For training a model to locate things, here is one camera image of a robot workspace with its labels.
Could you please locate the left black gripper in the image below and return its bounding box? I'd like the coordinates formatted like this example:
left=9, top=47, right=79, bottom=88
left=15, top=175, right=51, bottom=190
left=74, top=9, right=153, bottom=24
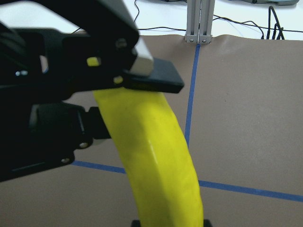
left=0, top=26, right=111, bottom=182

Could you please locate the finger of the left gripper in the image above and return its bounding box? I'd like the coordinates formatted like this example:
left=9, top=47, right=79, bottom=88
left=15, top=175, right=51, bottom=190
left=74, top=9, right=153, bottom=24
left=40, top=0, right=184, bottom=99

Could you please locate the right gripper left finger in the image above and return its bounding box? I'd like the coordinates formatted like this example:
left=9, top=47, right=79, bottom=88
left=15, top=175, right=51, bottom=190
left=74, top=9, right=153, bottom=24
left=131, top=220, right=141, bottom=227

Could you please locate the left orange black hub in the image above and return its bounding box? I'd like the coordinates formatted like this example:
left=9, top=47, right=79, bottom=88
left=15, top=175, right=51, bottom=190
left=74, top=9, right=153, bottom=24
left=266, top=6, right=285, bottom=40

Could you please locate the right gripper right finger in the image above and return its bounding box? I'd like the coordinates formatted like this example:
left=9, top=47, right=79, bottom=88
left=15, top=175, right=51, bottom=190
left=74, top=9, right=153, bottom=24
left=203, top=219, right=212, bottom=227

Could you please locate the aluminium frame post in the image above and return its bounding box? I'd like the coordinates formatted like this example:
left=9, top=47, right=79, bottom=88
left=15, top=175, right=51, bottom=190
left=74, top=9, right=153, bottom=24
left=185, top=0, right=215, bottom=44

